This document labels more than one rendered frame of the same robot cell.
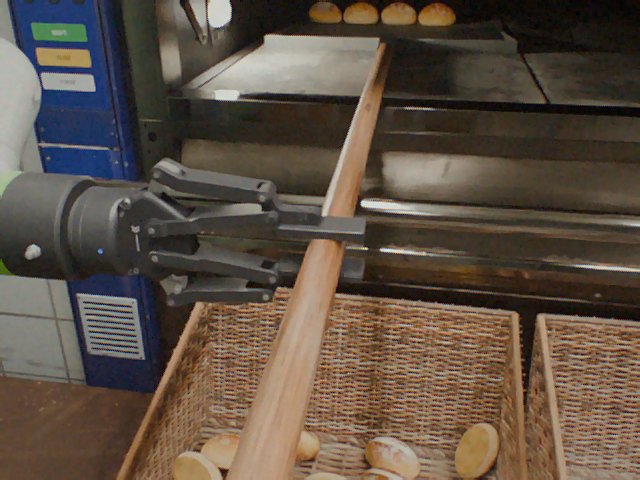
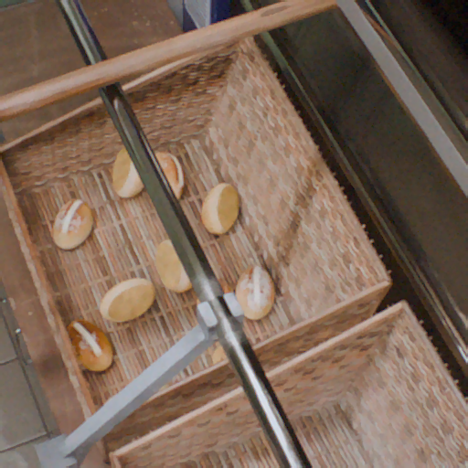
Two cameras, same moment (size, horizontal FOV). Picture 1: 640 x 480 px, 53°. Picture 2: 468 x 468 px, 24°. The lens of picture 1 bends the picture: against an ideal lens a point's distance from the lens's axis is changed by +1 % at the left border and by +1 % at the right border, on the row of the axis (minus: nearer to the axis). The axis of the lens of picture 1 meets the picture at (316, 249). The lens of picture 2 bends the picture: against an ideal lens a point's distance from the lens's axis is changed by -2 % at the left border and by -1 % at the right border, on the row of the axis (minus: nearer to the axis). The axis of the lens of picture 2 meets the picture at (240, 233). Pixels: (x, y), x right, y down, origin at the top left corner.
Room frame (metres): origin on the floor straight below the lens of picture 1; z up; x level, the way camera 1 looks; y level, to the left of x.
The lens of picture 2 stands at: (0.22, -0.87, 2.26)
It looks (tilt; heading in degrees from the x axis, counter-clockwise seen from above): 57 degrees down; 53
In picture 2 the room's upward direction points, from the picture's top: 3 degrees clockwise
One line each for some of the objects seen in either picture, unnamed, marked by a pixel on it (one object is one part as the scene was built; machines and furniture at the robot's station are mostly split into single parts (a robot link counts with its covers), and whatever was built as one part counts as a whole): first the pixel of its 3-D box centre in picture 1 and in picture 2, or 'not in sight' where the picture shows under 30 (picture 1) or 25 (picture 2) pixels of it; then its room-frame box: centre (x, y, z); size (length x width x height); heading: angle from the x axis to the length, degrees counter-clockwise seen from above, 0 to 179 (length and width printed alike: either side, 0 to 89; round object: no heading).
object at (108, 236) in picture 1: (141, 233); not in sight; (0.50, 0.15, 1.20); 0.09 x 0.07 x 0.08; 81
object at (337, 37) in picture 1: (391, 32); not in sight; (1.64, -0.18, 1.19); 0.55 x 0.36 x 0.03; 82
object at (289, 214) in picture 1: (289, 204); not in sight; (0.48, 0.02, 1.23); 0.05 x 0.01 x 0.03; 81
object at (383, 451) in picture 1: (392, 455); (255, 289); (0.82, -0.13, 0.62); 0.10 x 0.07 x 0.05; 54
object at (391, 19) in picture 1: (399, 13); not in sight; (1.89, -0.23, 1.21); 0.10 x 0.07 x 0.05; 80
